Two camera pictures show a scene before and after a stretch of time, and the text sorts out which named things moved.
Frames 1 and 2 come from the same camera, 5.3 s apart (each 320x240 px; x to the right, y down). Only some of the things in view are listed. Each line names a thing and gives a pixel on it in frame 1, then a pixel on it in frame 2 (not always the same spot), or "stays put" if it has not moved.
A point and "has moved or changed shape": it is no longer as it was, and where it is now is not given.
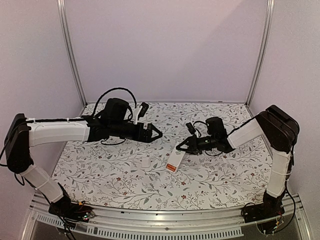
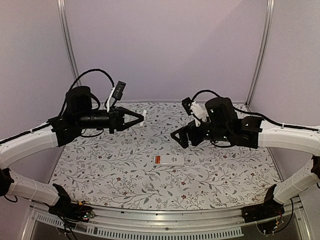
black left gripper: [143, 137] -> [116, 117]
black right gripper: [193, 144] -> [188, 133]
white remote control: [174, 160] has moved or changed shape
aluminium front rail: [227, 222] stays put
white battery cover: [145, 162] -> [144, 114]
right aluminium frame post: [270, 17] stays put
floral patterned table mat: [156, 175] stays put
